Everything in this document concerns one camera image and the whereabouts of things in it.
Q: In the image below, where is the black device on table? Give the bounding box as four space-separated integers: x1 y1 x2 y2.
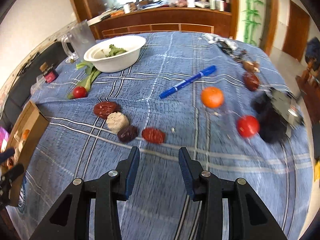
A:
252 87 304 144

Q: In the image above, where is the wooden counter cabinet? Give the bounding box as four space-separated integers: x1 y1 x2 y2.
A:
90 7 236 39

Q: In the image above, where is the red cherry tomato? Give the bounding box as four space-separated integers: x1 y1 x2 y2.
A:
72 86 87 99
236 115 260 138

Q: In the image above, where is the small orange far mandarin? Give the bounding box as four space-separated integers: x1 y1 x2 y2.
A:
201 87 224 108

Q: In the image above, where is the dark red jujube date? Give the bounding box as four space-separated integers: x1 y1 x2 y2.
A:
142 127 165 144

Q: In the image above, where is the black leather sofa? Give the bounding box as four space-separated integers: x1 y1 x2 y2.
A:
1 41 67 132

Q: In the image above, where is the red jujube date back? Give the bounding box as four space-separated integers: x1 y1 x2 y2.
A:
93 101 121 119

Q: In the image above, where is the red date far right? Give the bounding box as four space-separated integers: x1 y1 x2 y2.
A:
242 72 260 92

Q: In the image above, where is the brown wooden door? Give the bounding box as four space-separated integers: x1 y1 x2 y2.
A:
282 0 310 61

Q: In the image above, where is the pink gift bag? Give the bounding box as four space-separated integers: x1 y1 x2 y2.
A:
0 127 9 153

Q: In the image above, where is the blue plaid tablecloth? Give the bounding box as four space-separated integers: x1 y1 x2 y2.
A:
8 32 313 239

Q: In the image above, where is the blue marker pen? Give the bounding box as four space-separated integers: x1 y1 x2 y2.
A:
159 66 216 99

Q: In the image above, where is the clear plastic pitcher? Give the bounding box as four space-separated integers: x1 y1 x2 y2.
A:
61 20 96 63

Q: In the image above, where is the dark date beside plum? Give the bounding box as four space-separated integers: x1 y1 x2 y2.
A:
117 125 138 142

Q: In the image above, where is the dark jacket on railing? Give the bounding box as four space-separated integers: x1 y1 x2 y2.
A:
305 37 320 71

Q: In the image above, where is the green leafy vegetable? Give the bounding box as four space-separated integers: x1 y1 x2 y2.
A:
67 44 127 99

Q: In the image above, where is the brown cardboard tray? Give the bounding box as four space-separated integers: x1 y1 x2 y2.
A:
1 101 49 206

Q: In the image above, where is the white plastic bowl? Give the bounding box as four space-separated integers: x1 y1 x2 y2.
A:
84 35 146 73

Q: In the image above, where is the red cherry tomato right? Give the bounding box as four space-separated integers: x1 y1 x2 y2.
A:
236 115 260 138

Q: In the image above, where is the dark jar pink label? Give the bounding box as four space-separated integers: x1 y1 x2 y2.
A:
40 62 59 83

